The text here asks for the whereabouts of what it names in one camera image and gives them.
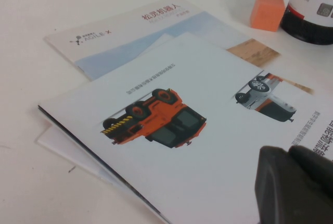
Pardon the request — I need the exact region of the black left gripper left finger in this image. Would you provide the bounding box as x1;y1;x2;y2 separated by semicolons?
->
254;145;333;224

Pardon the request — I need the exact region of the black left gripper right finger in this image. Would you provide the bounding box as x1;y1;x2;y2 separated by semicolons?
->
288;144;333;191

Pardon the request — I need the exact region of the black mesh pen holder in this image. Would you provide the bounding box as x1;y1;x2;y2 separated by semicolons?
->
279;0;333;46

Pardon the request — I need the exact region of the Leador logistics brochure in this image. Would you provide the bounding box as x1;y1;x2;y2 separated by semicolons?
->
37;32;333;224

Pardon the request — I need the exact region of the orange foam cube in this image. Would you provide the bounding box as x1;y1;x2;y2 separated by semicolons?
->
250;0;286;33

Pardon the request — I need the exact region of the AgileX brochure blue wood cover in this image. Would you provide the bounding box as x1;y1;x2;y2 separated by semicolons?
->
43;0;282;82

